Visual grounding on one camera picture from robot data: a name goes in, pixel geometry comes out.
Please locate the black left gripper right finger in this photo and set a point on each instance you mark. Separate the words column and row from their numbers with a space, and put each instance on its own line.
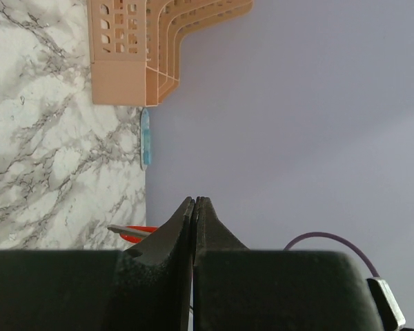
column 236, row 288

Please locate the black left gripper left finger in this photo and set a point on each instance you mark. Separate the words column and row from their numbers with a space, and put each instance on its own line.
column 145, row 287

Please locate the blue item in blister pack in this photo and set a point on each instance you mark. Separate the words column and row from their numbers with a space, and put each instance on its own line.
column 145, row 140

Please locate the orange plastic file organizer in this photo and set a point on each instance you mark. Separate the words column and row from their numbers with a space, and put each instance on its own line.
column 135, row 45

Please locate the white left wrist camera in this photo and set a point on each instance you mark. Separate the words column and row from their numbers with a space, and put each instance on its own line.
column 390, row 313

